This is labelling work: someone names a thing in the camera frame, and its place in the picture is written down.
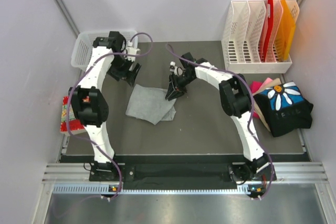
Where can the white slotted cable duct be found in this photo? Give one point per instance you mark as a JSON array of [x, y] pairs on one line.
[[107, 189]]

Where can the red plastic folder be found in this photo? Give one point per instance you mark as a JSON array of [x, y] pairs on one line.
[[269, 25]]

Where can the black daisy print t-shirt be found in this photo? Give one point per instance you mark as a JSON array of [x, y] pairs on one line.
[[284, 108]]

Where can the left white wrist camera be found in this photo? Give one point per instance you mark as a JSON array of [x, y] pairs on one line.
[[132, 52]]

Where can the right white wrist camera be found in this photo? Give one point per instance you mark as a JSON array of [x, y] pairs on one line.
[[176, 70]]

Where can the magenta folded t-shirt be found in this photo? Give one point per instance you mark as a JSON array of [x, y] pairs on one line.
[[254, 87]]

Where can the light pink folded t-shirt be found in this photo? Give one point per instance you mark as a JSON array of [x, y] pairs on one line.
[[267, 81]]

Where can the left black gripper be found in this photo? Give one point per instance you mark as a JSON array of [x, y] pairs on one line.
[[126, 74]]

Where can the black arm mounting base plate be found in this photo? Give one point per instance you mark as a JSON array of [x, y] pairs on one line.
[[177, 175]]

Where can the white file organizer rack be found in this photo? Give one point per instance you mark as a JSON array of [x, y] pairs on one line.
[[244, 35]]

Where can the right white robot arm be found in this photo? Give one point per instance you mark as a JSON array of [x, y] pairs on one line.
[[236, 101]]

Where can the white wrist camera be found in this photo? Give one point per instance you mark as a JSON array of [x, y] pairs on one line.
[[176, 70], [132, 52]]

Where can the beige folded t-shirt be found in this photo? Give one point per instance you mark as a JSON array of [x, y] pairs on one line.
[[259, 112]]

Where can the white perforated plastic basket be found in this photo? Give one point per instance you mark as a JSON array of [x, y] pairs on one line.
[[82, 51]]

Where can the red illustrated book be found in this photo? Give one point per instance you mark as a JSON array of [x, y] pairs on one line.
[[74, 124]]

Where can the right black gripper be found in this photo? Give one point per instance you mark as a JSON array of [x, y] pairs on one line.
[[173, 78]]

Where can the orange plastic folder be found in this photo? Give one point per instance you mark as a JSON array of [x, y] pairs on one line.
[[286, 29]]

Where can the grey t-shirt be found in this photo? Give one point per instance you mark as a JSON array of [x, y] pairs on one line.
[[149, 104]]

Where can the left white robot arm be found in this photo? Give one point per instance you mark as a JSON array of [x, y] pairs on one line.
[[113, 56]]

